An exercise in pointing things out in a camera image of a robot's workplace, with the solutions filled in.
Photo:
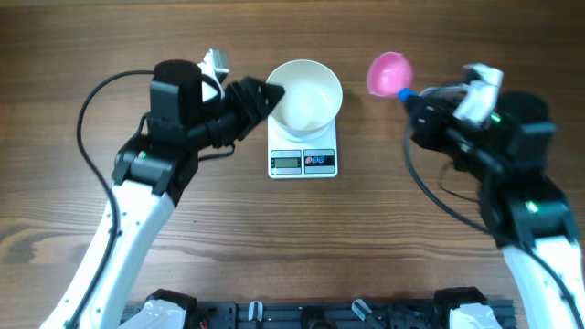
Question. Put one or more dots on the pink scoop blue handle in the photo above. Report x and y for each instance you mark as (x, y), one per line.
(390, 76)

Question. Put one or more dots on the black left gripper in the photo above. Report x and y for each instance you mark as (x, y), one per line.
(252, 109)

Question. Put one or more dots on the white bowl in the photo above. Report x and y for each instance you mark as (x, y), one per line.
(313, 96)

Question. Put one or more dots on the white digital kitchen scale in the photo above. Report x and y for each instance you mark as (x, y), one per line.
(300, 154)

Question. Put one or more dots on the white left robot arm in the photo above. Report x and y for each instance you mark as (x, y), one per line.
(190, 111)

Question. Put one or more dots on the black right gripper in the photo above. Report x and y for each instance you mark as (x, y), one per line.
(427, 132)

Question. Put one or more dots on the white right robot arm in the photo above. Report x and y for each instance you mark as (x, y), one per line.
(527, 215)

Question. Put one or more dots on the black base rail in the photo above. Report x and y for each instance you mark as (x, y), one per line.
(394, 315)

